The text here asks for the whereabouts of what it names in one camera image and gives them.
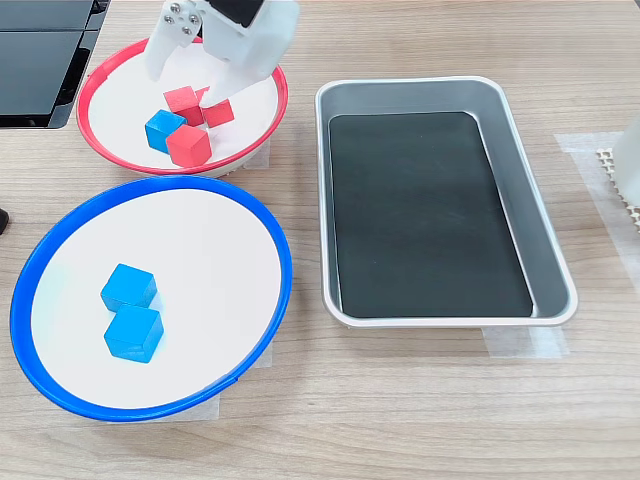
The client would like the blue cube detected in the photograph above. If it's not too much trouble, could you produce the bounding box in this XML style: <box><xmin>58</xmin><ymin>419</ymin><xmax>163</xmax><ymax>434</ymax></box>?
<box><xmin>99</xmin><ymin>262</ymin><xmax>159</xmax><ymax>314</ymax></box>
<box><xmin>103</xmin><ymin>305</ymin><xmax>165</xmax><ymax>365</ymax></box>
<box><xmin>144</xmin><ymin>109</ymin><xmax>188</xmax><ymax>155</ymax></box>

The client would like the red cube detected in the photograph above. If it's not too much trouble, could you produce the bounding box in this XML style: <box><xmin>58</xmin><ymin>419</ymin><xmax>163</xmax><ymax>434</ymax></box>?
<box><xmin>194</xmin><ymin>86</ymin><xmax>236</xmax><ymax>130</ymax></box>
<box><xmin>165</xmin><ymin>123</ymin><xmax>212</xmax><ymax>169</ymax></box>
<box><xmin>162</xmin><ymin>85</ymin><xmax>205</xmax><ymax>127</ymax></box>

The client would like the red-rimmed white plate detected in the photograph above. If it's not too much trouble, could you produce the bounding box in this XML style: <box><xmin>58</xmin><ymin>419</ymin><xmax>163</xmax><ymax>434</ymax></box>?
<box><xmin>75</xmin><ymin>36</ymin><xmax>290</xmax><ymax>179</ymax></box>

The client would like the black flat panel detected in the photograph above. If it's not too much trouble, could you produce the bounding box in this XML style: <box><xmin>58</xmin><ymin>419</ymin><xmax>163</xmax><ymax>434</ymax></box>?
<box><xmin>0</xmin><ymin>30</ymin><xmax>100</xmax><ymax>130</ymax></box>

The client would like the blue-rimmed white plate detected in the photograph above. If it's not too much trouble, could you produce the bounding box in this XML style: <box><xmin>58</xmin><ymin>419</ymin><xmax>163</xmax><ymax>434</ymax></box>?
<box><xmin>9</xmin><ymin>175</ymin><xmax>294</xmax><ymax>424</ymax></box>

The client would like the steel tray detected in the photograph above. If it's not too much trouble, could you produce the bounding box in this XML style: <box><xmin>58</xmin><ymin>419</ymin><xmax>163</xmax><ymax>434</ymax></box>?
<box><xmin>314</xmin><ymin>75</ymin><xmax>580</xmax><ymax>330</ymax></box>

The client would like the translucent tape sheet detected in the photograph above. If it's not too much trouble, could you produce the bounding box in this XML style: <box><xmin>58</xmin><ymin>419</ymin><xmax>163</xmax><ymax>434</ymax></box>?
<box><xmin>553</xmin><ymin>130</ymin><xmax>640</xmax><ymax>292</ymax></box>

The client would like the pale perforated base plate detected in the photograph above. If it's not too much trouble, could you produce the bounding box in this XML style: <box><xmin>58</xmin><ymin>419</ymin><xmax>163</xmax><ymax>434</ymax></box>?
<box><xmin>594</xmin><ymin>147</ymin><xmax>640</xmax><ymax>235</ymax></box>

